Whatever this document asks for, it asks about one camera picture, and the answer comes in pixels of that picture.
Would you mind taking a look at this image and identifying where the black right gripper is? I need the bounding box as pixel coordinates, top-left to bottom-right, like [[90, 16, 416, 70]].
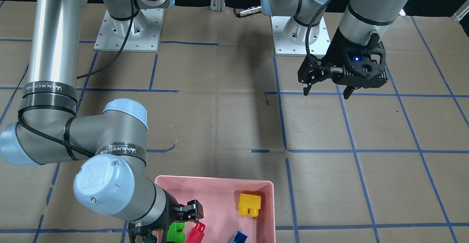
[[128, 188, 204, 243]]

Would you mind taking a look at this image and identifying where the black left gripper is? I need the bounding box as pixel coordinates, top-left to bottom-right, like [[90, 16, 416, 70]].
[[298, 29, 388, 100]]

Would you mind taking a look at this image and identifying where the red toy block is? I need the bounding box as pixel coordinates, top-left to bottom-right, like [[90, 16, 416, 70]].
[[185, 222, 206, 243]]

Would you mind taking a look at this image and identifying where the green toy block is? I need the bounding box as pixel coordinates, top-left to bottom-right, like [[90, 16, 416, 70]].
[[166, 222, 185, 243]]

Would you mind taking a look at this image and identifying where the blue toy block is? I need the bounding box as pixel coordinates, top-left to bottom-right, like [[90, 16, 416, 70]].
[[231, 230, 248, 243]]

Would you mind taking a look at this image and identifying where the yellow toy block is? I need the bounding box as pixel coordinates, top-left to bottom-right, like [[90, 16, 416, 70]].
[[238, 193, 262, 218]]

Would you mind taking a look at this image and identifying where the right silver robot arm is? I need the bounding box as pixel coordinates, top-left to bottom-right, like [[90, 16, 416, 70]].
[[1, 0, 204, 243]]

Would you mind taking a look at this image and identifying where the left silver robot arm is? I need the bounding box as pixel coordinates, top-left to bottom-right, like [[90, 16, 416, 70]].
[[260, 0, 408, 99]]

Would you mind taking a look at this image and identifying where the pink plastic box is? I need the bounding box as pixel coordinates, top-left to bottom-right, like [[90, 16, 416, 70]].
[[155, 176, 276, 243]]

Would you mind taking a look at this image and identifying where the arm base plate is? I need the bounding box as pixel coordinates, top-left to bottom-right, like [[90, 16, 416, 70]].
[[94, 8, 164, 53], [271, 16, 330, 58]]

